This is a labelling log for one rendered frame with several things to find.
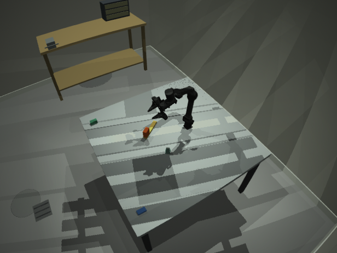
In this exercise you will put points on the blue rectangular block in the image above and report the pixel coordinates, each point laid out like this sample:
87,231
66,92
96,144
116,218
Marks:
142,210

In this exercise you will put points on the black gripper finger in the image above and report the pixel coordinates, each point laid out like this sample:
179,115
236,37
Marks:
157,116
153,106

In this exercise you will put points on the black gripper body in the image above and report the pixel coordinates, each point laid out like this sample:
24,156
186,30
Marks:
162,106

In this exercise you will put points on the small green block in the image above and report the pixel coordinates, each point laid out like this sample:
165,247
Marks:
93,121

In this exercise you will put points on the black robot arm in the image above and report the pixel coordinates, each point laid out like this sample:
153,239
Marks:
172,94

